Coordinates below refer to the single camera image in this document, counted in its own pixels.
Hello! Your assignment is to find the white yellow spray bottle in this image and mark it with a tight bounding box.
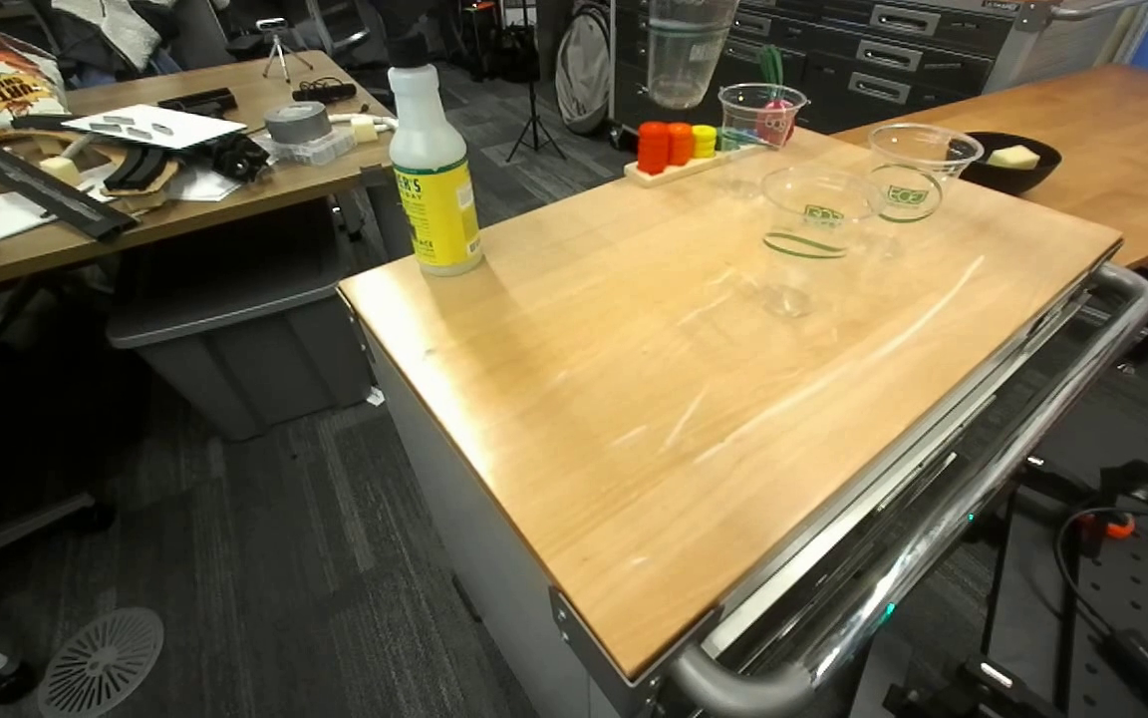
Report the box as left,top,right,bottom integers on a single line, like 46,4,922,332
386,64,476,274

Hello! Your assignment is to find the snack bag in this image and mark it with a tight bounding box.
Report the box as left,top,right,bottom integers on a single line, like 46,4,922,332
0,32,69,129

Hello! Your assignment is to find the black drawer cabinet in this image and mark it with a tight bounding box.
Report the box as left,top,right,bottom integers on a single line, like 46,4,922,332
611,0,1045,134

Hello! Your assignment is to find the orange handled clamp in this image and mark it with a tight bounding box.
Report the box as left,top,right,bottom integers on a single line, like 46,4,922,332
1078,512,1136,541

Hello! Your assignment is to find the red radish toy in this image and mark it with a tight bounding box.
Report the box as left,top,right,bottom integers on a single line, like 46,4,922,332
757,44,793,149

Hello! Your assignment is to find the grey waste bin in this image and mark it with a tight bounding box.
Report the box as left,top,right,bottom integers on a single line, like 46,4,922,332
106,271,372,439

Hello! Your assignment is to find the white paper sheet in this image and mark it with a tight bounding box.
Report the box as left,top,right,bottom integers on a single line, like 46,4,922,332
73,103,236,151

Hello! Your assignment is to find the grey tape roll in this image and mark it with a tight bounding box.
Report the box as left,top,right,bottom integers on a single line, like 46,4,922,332
264,99,330,145

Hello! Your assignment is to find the metal cart handle bar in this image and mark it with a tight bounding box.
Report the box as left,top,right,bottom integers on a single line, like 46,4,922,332
652,268,1148,718

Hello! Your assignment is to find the clear plastic cup green logo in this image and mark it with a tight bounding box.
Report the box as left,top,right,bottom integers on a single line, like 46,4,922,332
762,163,866,323

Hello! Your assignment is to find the cluttered wooden desk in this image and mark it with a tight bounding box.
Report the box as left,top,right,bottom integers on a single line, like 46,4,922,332
0,49,397,311

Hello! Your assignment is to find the red stacking ring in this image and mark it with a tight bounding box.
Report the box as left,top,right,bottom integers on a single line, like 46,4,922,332
633,119,677,179

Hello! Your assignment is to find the orange stacking ring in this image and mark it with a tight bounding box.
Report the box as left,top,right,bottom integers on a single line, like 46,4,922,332
664,119,697,170

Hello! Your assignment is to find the black plate with food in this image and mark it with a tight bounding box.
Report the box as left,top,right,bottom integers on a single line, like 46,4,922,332
963,133,1058,195

